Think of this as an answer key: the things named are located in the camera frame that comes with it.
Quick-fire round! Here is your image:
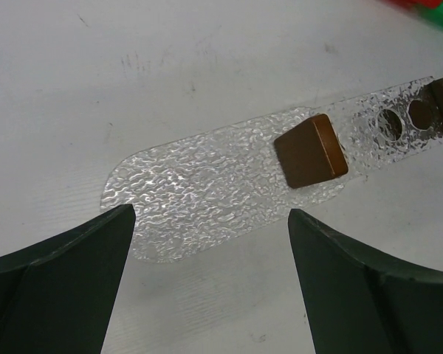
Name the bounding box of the red bin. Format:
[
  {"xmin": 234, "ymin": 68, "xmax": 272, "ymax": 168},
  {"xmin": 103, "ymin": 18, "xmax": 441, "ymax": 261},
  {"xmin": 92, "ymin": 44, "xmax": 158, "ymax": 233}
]
[{"xmin": 388, "ymin": 0, "xmax": 443, "ymax": 10}]

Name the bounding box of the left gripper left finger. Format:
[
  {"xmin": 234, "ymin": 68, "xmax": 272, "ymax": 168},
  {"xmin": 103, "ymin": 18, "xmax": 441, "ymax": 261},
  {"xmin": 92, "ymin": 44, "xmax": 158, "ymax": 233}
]
[{"xmin": 0, "ymin": 204, "xmax": 135, "ymax": 353}]

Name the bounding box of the clear rack with brown ends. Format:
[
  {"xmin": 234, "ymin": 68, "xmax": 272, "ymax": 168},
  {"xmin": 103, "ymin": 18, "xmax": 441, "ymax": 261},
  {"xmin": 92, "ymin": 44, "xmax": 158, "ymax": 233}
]
[{"xmin": 274, "ymin": 77, "xmax": 443, "ymax": 189}]

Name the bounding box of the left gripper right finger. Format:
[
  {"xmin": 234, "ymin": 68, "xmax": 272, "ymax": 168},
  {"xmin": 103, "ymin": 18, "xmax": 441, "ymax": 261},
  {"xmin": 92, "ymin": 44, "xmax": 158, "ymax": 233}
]
[{"xmin": 288, "ymin": 209, "xmax": 443, "ymax": 353}]

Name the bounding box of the clear textured acrylic tray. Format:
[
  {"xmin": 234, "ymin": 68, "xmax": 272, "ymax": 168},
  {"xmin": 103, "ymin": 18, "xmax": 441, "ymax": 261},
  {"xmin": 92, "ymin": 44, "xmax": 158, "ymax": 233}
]
[{"xmin": 100, "ymin": 108, "xmax": 346, "ymax": 263}]

